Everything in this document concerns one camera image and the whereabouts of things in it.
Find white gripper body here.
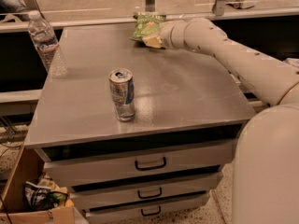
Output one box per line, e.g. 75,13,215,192
160,21,187,49

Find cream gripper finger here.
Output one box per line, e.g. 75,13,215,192
142,34,163,49

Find green jalapeno chip bag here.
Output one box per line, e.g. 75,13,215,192
131,12,166,42

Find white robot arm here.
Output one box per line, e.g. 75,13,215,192
142,18,299,224

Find silver blue redbull can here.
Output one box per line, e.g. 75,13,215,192
109,68,135,121

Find grey metal drawer cabinet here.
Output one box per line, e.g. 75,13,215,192
25,24,254,224

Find clear plastic water bottle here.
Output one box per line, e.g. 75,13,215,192
28,10,67,78

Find person in jeans background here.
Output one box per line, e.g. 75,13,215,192
0,0,29,21

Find top grey drawer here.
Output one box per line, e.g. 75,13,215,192
44,138,236,187

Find grey drawer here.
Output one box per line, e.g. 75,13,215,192
71,172,223,210
44,138,236,187
86,192,209,224

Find middle grey drawer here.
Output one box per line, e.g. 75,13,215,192
71,172,223,210

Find brown cardboard box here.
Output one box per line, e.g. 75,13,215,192
0,147,75,224

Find bottom grey drawer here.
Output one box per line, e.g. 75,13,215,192
86,192,209,224

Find crumpled snack bags in box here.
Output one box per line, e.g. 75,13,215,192
24,175,68,211

